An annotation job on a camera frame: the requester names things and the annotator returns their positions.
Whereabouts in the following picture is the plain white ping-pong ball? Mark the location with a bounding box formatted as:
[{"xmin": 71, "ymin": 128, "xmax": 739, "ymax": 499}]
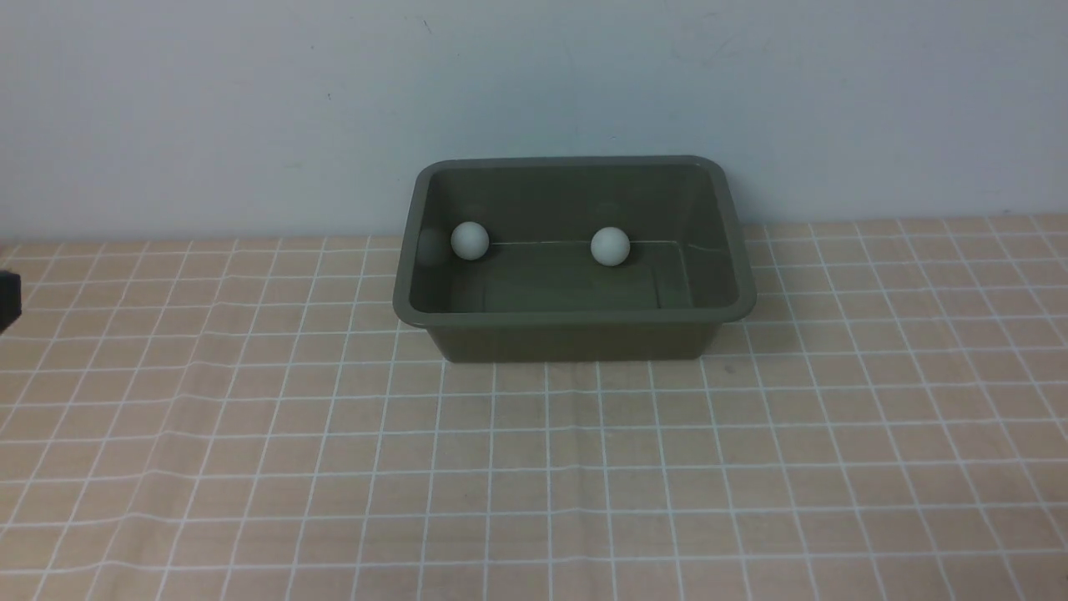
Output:
[{"xmin": 590, "ymin": 227, "xmax": 631, "ymax": 267}]

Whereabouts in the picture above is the olive green plastic bin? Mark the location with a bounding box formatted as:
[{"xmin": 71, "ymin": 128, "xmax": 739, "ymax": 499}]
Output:
[{"xmin": 393, "ymin": 155, "xmax": 758, "ymax": 364}]

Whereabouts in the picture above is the beige grid-pattern tablecloth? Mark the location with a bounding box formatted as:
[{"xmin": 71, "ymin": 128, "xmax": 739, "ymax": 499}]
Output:
[{"xmin": 1, "ymin": 215, "xmax": 1067, "ymax": 600}]

